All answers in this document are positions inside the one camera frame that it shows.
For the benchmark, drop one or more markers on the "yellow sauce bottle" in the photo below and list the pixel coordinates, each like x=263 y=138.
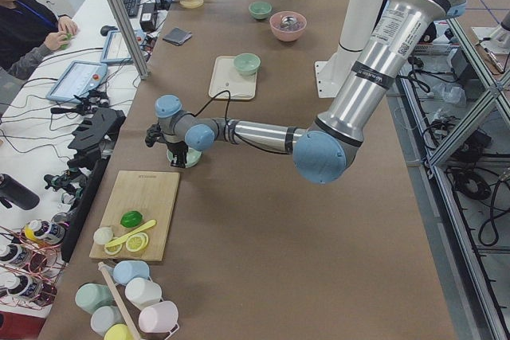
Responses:
x=46 y=231

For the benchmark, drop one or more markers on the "yellow plastic knife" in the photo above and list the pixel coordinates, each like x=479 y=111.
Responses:
x=122 y=239

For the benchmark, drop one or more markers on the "aluminium frame post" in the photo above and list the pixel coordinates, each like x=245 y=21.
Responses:
x=125 y=27

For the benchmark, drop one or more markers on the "far teach pendant tablet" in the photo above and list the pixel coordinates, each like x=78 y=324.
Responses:
x=115 y=50

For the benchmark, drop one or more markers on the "green lime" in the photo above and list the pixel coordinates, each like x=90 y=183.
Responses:
x=131 y=219

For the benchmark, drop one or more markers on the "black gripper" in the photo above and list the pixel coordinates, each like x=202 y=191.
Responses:
x=177 y=150

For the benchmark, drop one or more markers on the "seated person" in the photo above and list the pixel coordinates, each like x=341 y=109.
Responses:
x=30 y=32

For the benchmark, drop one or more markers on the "wooden cutting board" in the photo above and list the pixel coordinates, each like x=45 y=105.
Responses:
x=153 y=195

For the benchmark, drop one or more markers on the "wooden cup rack rod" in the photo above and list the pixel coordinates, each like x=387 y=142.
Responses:
x=104 y=270

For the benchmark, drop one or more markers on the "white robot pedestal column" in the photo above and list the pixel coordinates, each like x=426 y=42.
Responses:
x=359 y=22

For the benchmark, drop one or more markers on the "white cup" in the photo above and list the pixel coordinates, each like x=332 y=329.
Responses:
x=143 y=292

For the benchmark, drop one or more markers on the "teach pendant tablet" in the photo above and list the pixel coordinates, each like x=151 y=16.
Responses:
x=115 y=50
x=77 y=80

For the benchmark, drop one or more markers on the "green bowl end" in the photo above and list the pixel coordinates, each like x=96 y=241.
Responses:
x=260 y=10

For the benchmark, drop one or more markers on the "green cup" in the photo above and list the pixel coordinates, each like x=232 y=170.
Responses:
x=92 y=296

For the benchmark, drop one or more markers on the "pink cup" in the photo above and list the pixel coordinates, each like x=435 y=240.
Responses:
x=160 y=317

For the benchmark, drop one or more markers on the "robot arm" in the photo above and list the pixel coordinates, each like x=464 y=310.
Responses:
x=324 y=151

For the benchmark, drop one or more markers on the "grey cup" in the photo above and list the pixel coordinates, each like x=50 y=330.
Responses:
x=104 y=318

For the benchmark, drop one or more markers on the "green bowl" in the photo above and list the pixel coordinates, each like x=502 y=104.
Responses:
x=247 y=64
x=192 y=158

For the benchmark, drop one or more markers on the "pink bowl with ice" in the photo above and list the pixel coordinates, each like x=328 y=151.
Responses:
x=284 y=35

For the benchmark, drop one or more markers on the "grey folded cloth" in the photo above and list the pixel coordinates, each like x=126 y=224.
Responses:
x=177 y=36

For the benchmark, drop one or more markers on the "black water bottle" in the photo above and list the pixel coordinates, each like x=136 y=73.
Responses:
x=14 y=193

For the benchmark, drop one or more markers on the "white garlic bulb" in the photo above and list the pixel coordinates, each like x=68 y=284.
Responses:
x=103 y=235

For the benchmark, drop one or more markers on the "cream serving tray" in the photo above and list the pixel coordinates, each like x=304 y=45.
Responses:
x=227 y=83

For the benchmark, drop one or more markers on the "lemon slice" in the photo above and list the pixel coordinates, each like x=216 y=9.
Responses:
x=112 y=250
x=137 y=242

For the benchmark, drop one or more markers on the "metal scoop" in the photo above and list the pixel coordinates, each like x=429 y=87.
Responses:
x=289 y=23

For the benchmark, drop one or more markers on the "blue cup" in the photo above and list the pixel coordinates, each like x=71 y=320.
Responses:
x=127 y=270

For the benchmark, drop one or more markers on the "near teach pendant tablet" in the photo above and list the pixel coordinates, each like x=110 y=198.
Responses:
x=77 y=80

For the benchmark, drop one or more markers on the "yellow cup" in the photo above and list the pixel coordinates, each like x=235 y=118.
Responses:
x=118 y=332

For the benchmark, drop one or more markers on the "green bowl on tray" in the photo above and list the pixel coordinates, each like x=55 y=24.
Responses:
x=247 y=64

